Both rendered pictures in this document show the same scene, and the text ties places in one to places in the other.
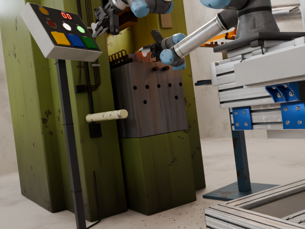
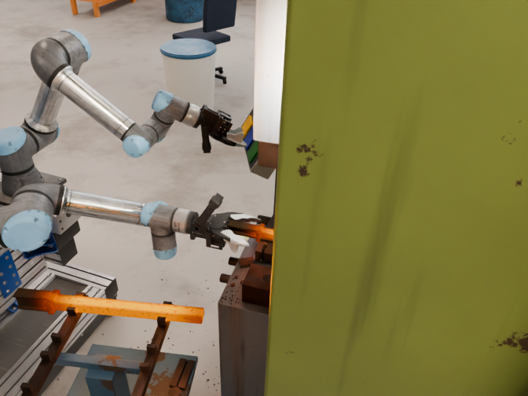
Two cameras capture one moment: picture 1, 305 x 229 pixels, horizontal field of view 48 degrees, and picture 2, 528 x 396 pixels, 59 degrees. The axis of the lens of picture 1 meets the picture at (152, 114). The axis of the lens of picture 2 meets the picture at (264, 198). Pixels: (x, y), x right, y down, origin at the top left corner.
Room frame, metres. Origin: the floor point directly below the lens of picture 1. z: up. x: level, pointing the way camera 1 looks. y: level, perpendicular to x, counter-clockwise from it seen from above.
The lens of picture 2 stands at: (2.94, -0.71, 1.86)
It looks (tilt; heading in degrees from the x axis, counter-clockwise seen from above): 35 degrees down; 138
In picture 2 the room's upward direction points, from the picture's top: 2 degrees clockwise
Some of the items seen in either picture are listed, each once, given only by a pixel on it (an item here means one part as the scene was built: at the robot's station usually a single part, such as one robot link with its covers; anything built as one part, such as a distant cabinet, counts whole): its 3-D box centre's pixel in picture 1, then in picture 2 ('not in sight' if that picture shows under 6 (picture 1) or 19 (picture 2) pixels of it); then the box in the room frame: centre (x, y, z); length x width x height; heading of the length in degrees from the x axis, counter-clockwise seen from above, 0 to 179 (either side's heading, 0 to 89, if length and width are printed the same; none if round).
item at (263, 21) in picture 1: (255, 25); (20, 175); (1.21, -0.40, 0.87); 0.15 x 0.15 x 0.10
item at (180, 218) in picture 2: (168, 44); (184, 221); (1.97, -0.14, 0.98); 0.08 x 0.05 x 0.08; 123
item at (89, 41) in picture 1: (89, 43); (254, 151); (1.80, 0.28, 1.01); 0.07 x 0.05 x 0.07; 148
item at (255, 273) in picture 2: not in sight; (267, 286); (2.31, -0.10, 0.95); 0.12 x 0.09 x 0.07; 33
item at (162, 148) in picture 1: (145, 167); not in sight; (2.37, 0.09, 0.23); 0.56 x 0.38 x 0.47; 33
